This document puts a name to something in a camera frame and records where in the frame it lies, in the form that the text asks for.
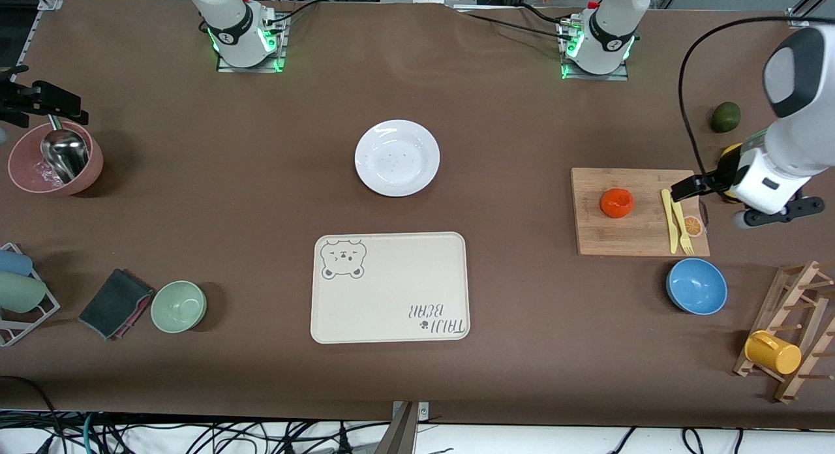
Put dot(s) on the pink bowl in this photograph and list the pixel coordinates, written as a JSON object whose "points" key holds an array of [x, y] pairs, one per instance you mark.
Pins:
{"points": [[23, 173]]}

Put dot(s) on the pale green bowl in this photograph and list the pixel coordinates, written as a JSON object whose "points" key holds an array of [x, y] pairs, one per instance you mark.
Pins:
{"points": [[178, 306]]}

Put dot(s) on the pale green cup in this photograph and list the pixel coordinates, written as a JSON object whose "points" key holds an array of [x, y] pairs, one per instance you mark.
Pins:
{"points": [[19, 292]]}

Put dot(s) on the yellow plastic mug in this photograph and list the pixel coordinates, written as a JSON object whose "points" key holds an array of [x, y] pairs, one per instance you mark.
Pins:
{"points": [[773, 353]]}

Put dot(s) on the blue bowl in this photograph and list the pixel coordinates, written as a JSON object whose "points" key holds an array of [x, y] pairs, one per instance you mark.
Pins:
{"points": [[697, 286]]}

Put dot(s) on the yellow plastic knife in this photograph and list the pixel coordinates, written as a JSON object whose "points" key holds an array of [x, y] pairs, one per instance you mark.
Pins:
{"points": [[671, 229]]}

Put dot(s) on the white round plate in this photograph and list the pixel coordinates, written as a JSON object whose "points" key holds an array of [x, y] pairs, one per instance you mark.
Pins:
{"points": [[396, 158]]}

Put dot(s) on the wooden peg drying rack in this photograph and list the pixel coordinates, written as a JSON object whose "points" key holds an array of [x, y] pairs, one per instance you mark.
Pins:
{"points": [[799, 376]]}

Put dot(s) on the grey metal table bracket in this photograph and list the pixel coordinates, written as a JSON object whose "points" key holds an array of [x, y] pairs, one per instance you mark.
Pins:
{"points": [[423, 411]]}

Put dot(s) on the orange mandarin fruit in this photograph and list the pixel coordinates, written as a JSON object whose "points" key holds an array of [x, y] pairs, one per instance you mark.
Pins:
{"points": [[617, 203]]}

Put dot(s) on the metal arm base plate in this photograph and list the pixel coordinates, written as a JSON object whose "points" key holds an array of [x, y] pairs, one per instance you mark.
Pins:
{"points": [[597, 77], [277, 36]]}

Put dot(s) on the light blue cup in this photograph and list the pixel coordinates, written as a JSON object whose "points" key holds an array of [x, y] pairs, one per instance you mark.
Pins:
{"points": [[13, 263]]}

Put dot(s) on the dark green avocado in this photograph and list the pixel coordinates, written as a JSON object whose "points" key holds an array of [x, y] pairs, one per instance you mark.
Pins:
{"points": [[725, 117]]}

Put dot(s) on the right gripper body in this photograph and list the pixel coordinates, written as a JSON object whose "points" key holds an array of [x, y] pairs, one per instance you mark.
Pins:
{"points": [[32, 100]]}

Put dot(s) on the dark slanted pole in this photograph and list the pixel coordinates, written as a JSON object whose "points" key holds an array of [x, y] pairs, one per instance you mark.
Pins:
{"points": [[399, 434]]}

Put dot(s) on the dark grey folded cloth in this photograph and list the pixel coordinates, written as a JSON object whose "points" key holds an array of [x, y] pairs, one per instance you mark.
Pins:
{"points": [[112, 304]]}

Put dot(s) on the cream tray with bear print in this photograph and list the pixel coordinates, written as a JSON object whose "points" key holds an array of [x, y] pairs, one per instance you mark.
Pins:
{"points": [[391, 291]]}

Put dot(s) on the metal scoop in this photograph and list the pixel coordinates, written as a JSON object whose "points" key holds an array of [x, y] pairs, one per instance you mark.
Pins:
{"points": [[65, 154]]}

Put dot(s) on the yellow plastic fork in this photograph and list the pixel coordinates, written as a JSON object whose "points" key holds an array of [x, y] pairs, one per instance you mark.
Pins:
{"points": [[682, 229]]}

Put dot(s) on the bamboo cutting board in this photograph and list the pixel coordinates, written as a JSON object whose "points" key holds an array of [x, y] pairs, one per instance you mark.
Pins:
{"points": [[626, 235]]}

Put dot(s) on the orange slice coaster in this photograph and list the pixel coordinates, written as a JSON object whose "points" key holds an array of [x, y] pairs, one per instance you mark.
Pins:
{"points": [[694, 227]]}

